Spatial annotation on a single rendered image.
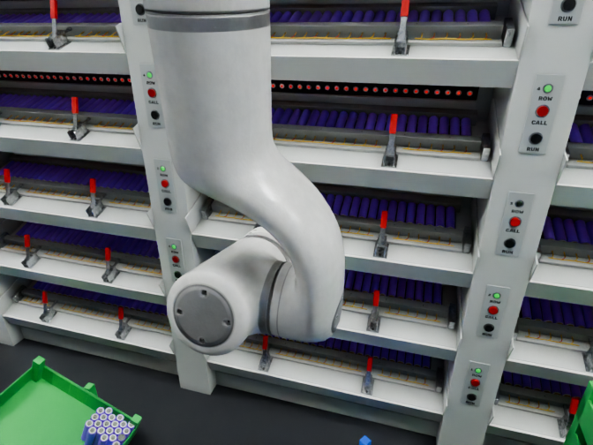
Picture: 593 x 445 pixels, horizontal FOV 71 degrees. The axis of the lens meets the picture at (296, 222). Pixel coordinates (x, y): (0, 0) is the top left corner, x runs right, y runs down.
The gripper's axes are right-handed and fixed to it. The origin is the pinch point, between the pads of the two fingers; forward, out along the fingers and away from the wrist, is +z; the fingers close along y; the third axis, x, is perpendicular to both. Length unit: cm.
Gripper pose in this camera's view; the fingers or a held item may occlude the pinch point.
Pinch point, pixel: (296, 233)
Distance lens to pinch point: 67.4
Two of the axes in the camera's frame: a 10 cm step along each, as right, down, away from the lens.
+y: 9.6, 1.2, -2.5
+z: 2.7, -2.1, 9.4
